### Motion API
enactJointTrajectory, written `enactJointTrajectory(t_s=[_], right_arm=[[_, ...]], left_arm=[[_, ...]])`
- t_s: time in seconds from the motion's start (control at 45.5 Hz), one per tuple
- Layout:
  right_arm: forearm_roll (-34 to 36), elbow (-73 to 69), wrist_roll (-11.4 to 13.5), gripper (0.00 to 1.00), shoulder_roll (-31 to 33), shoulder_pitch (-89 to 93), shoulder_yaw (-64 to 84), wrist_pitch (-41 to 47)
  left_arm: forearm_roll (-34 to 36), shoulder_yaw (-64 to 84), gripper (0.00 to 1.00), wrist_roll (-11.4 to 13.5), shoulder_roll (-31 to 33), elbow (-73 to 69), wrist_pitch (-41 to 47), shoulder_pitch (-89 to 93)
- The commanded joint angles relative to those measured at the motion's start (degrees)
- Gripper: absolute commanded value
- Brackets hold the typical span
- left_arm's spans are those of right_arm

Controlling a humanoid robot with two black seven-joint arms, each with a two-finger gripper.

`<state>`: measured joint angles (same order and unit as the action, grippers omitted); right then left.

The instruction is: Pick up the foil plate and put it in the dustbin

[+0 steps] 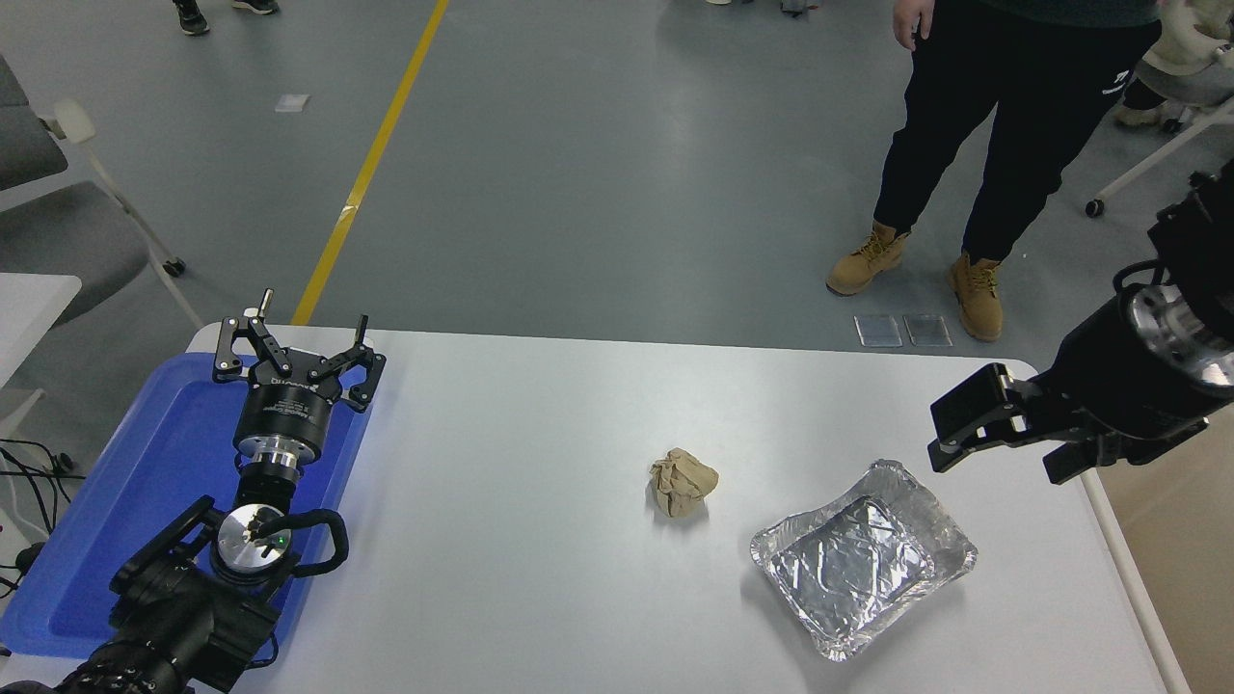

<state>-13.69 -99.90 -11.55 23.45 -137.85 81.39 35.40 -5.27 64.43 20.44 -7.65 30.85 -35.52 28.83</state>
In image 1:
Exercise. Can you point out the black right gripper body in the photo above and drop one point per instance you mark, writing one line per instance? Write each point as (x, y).
(1109, 386)

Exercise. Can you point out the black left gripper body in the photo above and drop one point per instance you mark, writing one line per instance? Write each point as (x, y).
(284, 410)

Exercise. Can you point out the silver foil tray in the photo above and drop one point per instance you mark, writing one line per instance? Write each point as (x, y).
(853, 564)

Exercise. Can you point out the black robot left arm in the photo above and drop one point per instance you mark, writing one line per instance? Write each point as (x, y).
(164, 617)

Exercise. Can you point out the clear floor plate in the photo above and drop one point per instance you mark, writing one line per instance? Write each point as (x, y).
(927, 330)
(878, 331)

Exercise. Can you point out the person's hand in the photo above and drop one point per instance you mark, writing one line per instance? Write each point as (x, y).
(911, 21)

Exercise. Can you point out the blue plastic tray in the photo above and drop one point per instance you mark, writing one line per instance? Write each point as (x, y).
(145, 463)

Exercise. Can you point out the grey office chair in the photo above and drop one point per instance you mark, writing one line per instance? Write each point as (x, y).
(58, 241)

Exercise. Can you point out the white side table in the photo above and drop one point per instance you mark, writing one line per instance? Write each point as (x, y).
(29, 308)

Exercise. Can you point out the white paper scrap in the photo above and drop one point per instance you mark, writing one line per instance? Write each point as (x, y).
(292, 103)

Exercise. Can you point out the person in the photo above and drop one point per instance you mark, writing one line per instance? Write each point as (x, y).
(1138, 116)
(1022, 116)
(191, 17)

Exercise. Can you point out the crumpled tan paper ball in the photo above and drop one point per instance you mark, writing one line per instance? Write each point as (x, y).
(683, 482)

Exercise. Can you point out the white rolling chair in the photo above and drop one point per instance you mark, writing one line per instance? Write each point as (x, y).
(1191, 82)

